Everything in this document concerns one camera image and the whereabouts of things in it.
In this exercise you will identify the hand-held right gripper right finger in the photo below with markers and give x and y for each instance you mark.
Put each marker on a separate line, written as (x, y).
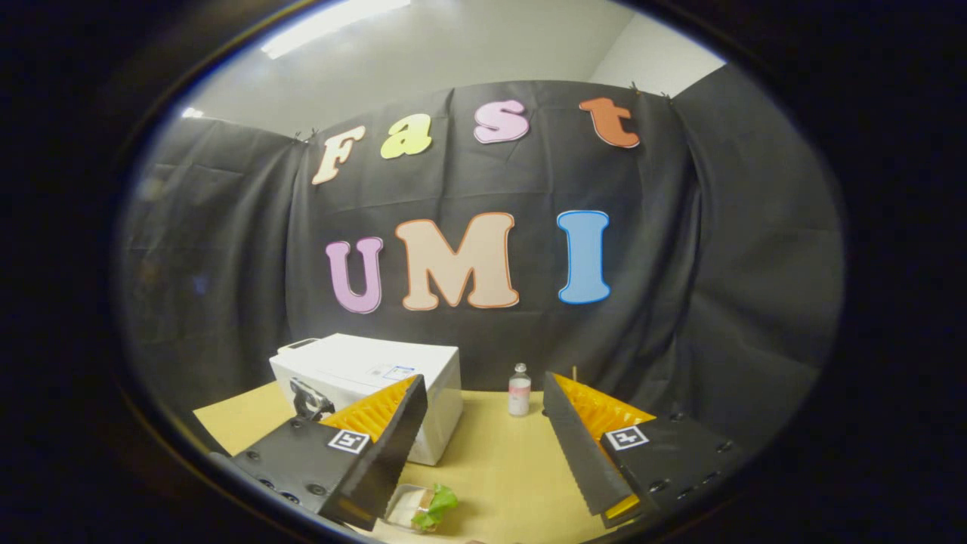
(582, 461)

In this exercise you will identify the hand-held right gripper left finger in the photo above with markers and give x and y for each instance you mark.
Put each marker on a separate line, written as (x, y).
(393, 461)

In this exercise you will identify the lettuce sandwich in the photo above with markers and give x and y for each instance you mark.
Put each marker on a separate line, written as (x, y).
(430, 506)

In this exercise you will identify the white microwave oven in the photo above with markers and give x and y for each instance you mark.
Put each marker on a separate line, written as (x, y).
(363, 366)

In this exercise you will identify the small clear plastic bottle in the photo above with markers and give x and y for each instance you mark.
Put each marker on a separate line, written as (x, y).
(519, 393)

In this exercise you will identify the black backdrop cloth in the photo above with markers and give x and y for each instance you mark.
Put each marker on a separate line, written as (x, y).
(680, 264)

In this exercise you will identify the black cloth clip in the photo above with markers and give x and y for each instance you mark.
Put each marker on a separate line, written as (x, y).
(650, 92)
(306, 136)

